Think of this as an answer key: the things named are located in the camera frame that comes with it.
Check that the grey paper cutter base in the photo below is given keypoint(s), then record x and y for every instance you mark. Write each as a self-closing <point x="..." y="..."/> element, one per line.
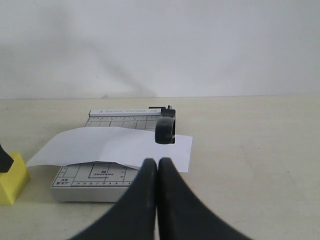
<point x="103" y="181"/>

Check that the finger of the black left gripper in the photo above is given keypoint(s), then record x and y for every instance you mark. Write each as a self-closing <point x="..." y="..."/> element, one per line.
<point x="6" y="161"/>

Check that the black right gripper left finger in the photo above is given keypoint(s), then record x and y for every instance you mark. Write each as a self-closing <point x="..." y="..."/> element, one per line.
<point x="132" y="217"/>

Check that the black cutter blade arm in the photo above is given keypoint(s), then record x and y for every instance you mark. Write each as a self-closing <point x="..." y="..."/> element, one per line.
<point x="165" y="129"/>

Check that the yellow cube block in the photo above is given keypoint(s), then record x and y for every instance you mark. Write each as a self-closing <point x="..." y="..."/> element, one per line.
<point x="13" y="181"/>

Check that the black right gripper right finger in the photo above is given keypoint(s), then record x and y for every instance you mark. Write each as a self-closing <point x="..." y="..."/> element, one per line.
<point x="181" y="214"/>

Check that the white paper sheet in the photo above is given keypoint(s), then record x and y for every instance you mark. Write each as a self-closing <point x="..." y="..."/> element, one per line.
<point x="124" y="146"/>

